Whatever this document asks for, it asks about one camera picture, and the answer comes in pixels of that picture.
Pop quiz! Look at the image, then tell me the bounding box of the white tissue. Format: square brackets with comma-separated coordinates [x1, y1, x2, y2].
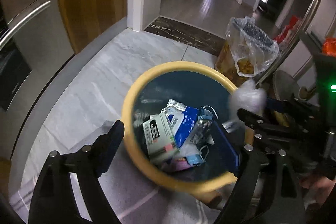
[229, 79, 266, 120]

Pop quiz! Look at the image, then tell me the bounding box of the light blue face mask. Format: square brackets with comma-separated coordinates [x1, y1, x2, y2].
[185, 105, 218, 166]

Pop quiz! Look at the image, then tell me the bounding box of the blue white wipes packet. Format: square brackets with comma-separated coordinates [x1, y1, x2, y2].
[161, 99, 213, 148]

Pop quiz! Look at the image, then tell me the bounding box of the pink purple wrapper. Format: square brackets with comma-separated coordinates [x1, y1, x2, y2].
[167, 157, 193, 172]

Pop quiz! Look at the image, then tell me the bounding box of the person's right hand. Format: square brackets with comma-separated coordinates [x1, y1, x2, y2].
[299, 175, 335, 210]

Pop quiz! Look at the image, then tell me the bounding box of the round metal pot lid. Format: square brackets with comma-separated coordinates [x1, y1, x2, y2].
[272, 71, 300, 101]

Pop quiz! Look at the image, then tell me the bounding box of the clear plastic bag with food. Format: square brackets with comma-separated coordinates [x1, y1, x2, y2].
[215, 16, 279, 87]

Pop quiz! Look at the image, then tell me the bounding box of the blue bin with yellow rim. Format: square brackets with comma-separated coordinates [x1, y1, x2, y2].
[122, 61, 237, 194]

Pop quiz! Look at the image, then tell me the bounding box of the grey striped floor mat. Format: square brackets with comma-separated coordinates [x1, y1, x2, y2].
[8, 120, 221, 224]

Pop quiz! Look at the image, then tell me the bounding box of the stainless steel built-in oven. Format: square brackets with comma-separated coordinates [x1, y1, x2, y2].
[1, 0, 74, 159]

